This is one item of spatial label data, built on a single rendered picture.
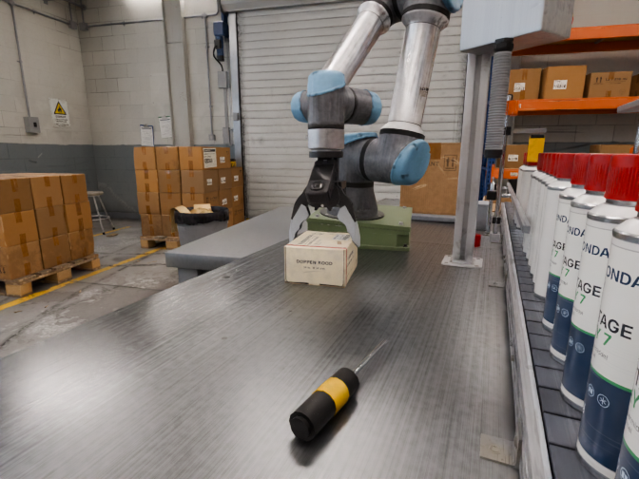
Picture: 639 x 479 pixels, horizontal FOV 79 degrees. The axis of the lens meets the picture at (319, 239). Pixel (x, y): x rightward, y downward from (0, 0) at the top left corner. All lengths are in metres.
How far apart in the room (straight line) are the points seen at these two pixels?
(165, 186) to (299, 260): 3.95
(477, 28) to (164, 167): 4.05
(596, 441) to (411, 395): 0.19
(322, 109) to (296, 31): 4.97
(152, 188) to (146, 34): 2.89
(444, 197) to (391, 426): 1.22
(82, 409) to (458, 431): 0.37
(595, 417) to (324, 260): 0.53
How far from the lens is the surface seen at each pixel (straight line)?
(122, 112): 7.11
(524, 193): 1.17
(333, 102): 0.80
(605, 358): 0.31
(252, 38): 5.94
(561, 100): 4.81
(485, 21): 0.90
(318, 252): 0.75
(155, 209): 4.77
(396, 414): 0.43
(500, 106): 0.82
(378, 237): 1.05
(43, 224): 3.86
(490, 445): 0.42
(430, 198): 1.56
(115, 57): 7.23
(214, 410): 0.44
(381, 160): 1.01
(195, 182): 4.46
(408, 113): 1.03
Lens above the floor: 1.09
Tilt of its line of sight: 13 degrees down
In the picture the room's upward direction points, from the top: straight up
